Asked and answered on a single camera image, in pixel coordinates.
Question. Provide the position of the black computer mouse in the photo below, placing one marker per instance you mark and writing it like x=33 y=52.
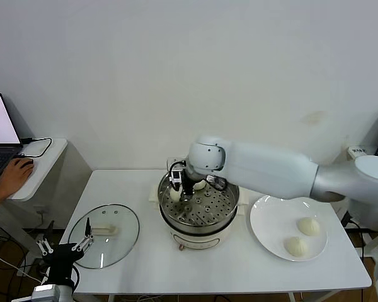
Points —
x=27 y=161

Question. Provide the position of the person's bare hand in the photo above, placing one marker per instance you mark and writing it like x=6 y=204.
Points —
x=15 y=179

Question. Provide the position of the white printed label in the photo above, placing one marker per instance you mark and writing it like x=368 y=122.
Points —
x=358 y=152

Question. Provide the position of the white wall socket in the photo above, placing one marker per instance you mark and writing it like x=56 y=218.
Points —
x=41 y=211

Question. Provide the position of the stainless steel steamer basket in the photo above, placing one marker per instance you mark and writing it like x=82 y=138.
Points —
x=214 y=204

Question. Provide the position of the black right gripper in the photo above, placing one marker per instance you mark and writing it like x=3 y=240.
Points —
x=190 y=179

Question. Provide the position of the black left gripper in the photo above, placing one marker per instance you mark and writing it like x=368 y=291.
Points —
x=61 y=261

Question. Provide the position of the white side table with mouse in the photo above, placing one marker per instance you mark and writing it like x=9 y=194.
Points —
x=41 y=176

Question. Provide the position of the white steamed baozi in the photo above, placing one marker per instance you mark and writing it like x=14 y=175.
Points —
x=199 y=186
x=308 y=226
x=297 y=247
x=175 y=195

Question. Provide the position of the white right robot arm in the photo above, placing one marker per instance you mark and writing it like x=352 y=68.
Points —
x=271 y=173

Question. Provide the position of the white round plate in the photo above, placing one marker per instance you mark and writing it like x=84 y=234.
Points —
x=277 y=214

